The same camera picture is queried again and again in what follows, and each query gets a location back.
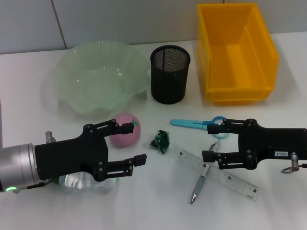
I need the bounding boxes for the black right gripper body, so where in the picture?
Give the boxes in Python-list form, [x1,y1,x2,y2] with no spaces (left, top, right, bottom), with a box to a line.
[236,118,307,170]

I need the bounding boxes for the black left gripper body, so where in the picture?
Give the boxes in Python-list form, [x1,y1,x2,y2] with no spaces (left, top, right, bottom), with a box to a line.
[35,124,110,182]

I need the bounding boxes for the pink toy peach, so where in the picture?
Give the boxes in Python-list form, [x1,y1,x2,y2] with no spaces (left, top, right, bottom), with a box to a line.
[109,112,141,148]

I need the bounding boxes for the green plastic wrapper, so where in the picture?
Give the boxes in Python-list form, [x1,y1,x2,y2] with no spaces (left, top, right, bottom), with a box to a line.
[149,129,170,155]

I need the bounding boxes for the clear green-label water bottle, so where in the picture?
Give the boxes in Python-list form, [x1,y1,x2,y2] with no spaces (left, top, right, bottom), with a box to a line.
[51,171,120,196]

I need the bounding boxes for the blue scissors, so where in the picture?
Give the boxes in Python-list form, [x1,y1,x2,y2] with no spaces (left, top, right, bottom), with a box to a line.
[170,115,230,139]

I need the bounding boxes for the clear plastic ruler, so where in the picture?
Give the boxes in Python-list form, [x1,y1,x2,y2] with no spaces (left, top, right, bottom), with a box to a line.
[173,149,260,201]

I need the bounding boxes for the silver ballpoint pen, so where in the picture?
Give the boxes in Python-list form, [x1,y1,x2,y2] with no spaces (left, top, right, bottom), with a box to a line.
[190,141,221,204]

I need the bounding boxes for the green wavy glass fruit bowl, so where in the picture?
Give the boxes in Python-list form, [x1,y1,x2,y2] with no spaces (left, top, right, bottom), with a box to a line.
[53,40,150,120]

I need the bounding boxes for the black mesh pen holder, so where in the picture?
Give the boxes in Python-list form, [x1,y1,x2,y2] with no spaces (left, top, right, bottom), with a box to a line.
[150,45,191,105]

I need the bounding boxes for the yellow plastic bin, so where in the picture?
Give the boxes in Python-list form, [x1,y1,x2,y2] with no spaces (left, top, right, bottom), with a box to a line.
[197,2,280,106]

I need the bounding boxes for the right gripper cable with plug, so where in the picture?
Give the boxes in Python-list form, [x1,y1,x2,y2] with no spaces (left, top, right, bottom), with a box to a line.
[280,151,307,175]

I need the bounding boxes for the left gripper cable with plugs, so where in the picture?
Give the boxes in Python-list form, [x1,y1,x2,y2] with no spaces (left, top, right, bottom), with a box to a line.
[25,130,55,190]

